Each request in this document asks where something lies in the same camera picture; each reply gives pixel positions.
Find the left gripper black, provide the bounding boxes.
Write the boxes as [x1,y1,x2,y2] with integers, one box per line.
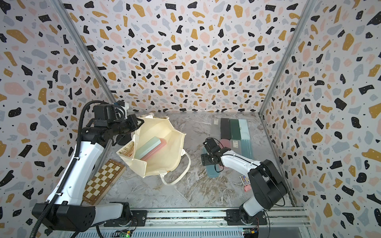
[109,113,145,137]

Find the clear frosted pencil case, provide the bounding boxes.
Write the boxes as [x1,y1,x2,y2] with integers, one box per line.
[230,139,242,155]

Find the black pencil case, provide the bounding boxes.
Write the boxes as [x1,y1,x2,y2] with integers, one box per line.
[220,118,231,140]

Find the dark green book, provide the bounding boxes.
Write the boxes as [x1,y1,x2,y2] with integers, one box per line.
[230,119,241,140]

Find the teal translucent pencil case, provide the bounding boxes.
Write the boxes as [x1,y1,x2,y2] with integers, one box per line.
[241,139,254,160]

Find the light mint pencil case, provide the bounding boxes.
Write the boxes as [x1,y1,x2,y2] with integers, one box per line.
[239,119,251,140]

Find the cream floral canvas bag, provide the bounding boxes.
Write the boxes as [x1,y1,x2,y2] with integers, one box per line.
[117,113,191,185]

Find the translucent grey pencil case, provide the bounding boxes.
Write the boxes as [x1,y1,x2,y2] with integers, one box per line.
[210,118,221,140]

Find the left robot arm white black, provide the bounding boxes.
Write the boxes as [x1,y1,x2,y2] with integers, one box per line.
[30,114,144,238]

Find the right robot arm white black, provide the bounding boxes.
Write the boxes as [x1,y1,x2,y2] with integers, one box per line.
[201,137,287,225]

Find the sage green pencil case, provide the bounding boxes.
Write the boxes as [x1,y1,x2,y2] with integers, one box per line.
[135,137,161,160]

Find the playing card box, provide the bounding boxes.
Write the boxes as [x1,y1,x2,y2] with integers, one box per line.
[240,175,251,186]

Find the wooden chessboard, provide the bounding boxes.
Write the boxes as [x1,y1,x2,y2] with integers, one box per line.
[82,159,126,205]

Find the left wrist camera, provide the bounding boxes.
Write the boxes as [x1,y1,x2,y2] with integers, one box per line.
[93,100,129,123]

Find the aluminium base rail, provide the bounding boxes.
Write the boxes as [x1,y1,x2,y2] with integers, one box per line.
[77,207,315,238]

